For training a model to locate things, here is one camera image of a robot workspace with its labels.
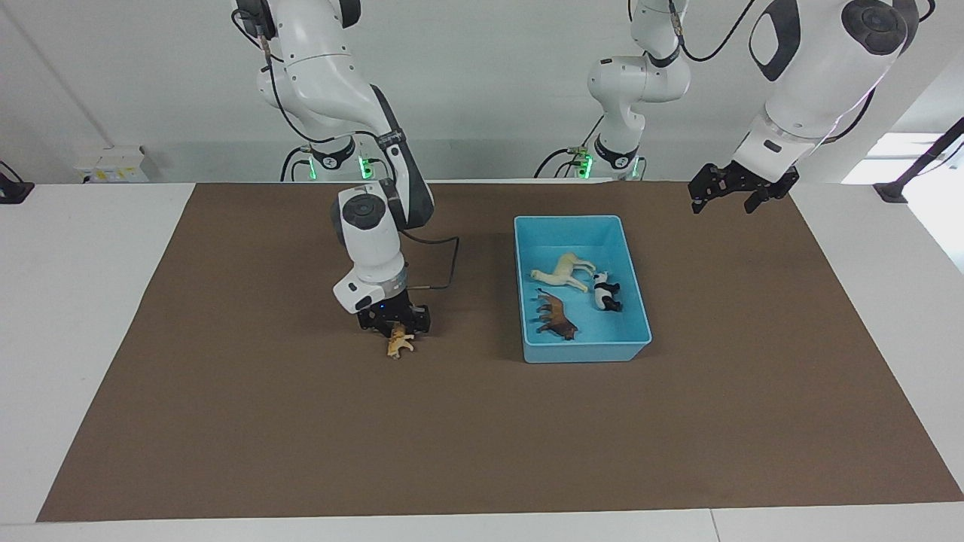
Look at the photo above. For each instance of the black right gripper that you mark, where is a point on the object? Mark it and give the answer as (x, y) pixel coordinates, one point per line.
(388, 310)

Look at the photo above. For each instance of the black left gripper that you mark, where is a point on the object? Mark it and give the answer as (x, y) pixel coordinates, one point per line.
(745, 179)

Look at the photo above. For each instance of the orange striped tiger toy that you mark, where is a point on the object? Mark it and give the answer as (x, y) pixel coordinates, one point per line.
(398, 345)

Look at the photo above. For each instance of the brown lion toy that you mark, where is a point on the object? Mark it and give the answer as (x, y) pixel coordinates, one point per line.
(557, 320)

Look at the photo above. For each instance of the black and white panda toy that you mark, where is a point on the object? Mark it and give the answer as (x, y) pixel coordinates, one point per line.
(605, 295)

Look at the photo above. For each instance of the cream camel toy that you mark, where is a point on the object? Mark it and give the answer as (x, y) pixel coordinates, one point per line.
(563, 269)

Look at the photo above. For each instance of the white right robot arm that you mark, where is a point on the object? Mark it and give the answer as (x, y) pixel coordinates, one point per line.
(369, 233)

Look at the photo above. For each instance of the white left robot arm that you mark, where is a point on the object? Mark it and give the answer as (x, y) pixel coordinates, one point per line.
(821, 75)

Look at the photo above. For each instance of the light blue storage box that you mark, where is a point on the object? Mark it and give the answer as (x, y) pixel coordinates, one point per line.
(587, 350)

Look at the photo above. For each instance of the brown table mat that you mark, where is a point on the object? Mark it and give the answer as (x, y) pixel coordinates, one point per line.
(376, 436)

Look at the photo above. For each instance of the green lit base connector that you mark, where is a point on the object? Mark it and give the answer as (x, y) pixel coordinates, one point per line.
(366, 167)
(584, 164)

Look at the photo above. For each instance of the black stand pole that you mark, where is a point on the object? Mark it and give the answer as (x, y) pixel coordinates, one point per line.
(922, 158)

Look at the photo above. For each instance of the black clamp mount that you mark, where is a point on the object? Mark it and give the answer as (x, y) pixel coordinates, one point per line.
(13, 190)

